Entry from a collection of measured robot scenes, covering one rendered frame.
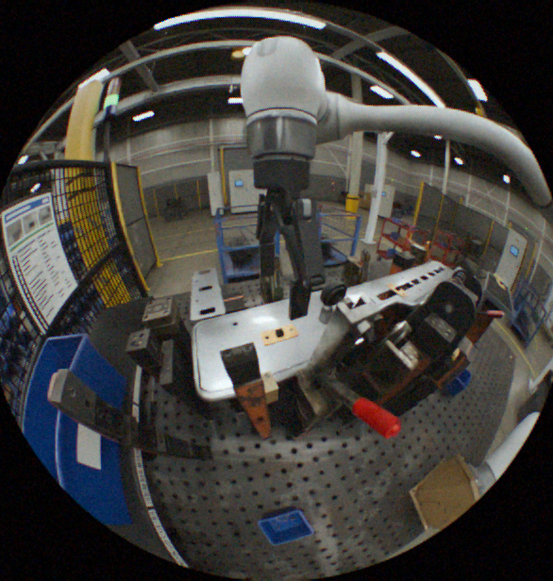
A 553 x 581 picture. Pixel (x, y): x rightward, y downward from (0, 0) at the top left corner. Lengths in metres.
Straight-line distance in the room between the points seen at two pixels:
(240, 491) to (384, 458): 0.44
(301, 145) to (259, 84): 0.09
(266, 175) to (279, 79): 0.12
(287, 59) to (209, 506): 0.88
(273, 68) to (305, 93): 0.05
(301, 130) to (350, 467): 0.74
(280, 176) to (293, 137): 0.05
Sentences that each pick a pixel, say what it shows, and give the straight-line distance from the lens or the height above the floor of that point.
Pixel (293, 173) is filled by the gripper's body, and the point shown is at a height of 1.31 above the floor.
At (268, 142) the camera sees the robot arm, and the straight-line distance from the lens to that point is 0.21.
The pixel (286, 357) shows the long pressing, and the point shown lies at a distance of 0.35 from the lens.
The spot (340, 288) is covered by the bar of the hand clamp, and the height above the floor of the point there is 1.22.
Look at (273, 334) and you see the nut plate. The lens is 0.39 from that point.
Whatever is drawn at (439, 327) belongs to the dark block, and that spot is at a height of 1.12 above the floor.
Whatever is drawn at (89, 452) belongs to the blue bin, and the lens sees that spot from 0.32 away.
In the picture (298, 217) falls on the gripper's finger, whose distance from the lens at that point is 0.18.
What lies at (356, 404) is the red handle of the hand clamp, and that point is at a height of 1.12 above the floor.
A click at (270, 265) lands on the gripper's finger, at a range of 0.35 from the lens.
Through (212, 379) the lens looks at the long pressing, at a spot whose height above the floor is 1.00.
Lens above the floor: 1.30
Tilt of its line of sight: 35 degrees down
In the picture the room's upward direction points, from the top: straight up
